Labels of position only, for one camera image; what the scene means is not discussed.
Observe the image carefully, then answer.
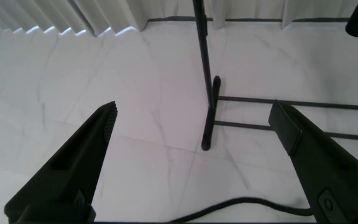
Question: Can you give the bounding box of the black cable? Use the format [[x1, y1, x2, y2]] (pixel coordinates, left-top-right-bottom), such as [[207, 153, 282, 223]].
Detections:
[[169, 197, 315, 223]]

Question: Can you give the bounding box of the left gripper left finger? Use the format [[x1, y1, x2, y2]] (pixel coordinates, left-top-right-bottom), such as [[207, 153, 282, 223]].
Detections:
[[4, 100, 118, 223]]

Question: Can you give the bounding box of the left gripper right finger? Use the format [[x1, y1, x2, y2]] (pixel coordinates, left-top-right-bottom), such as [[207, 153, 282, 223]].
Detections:
[[268, 100, 358, 223]]

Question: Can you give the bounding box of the black clothes rack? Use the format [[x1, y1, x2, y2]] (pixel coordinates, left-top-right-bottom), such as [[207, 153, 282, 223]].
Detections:
[[192, 0, 358, 152]]

